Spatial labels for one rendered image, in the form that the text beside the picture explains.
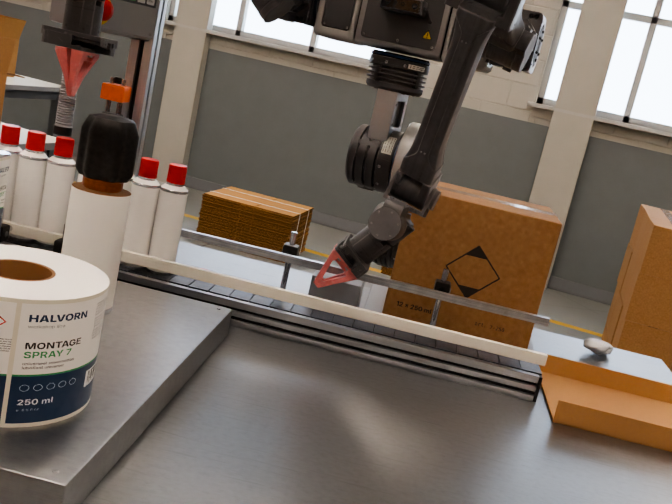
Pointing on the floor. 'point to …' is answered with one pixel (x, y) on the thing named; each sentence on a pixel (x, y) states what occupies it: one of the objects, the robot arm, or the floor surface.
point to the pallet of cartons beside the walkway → (644, 290)
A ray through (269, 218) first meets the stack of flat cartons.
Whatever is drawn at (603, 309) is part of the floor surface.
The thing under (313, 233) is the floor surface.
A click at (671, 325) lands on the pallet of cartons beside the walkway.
